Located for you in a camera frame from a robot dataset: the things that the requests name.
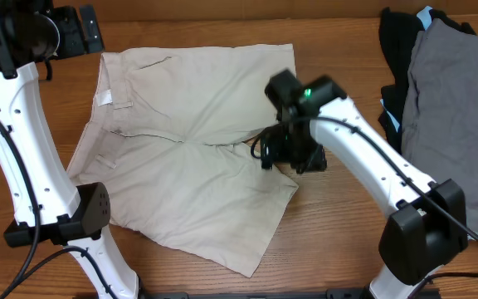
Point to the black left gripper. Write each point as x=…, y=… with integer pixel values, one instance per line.
x=68, y=21

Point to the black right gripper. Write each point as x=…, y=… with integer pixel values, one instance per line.
x=273, y=154

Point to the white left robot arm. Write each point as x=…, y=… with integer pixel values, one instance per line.
x=47, y=205

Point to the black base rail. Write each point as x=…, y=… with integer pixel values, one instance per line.
x=338, y=293

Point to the grey garment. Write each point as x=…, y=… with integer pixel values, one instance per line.
x=440, y=117

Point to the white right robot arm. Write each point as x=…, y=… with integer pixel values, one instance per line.
x=425, y=219

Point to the beige khaki shorts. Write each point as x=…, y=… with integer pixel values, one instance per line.
x=168, y=137

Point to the black garment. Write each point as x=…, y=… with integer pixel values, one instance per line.
x=396, y=62

